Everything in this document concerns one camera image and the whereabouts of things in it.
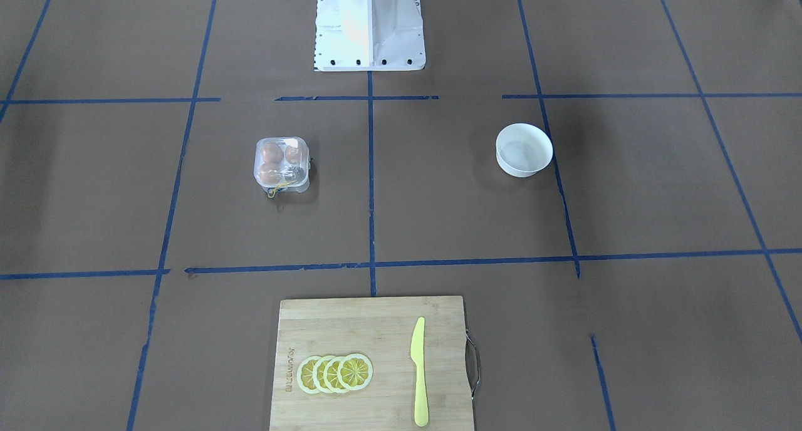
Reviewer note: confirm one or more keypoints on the clear plastic egg carton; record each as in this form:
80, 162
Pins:
296, 178

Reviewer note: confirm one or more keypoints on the brown egg from bowl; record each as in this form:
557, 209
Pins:
294, 155

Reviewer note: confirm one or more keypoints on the brown egg front carton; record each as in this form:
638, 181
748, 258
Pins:
270, 174

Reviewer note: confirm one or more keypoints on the brown egg carton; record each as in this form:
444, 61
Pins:
270, 174
272, 153

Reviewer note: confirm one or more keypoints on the brown egg rear carton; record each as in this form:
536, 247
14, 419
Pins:
272, 153

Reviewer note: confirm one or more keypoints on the bamboo cutting board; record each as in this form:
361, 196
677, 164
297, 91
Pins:
381, 329

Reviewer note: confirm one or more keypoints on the white ceramic bowl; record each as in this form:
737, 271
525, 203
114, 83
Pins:
523, 150

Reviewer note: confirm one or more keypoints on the yellow plastic knife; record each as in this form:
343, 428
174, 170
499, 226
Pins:
417, 355

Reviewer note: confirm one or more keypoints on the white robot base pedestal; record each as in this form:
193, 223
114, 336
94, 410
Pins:
369, 35

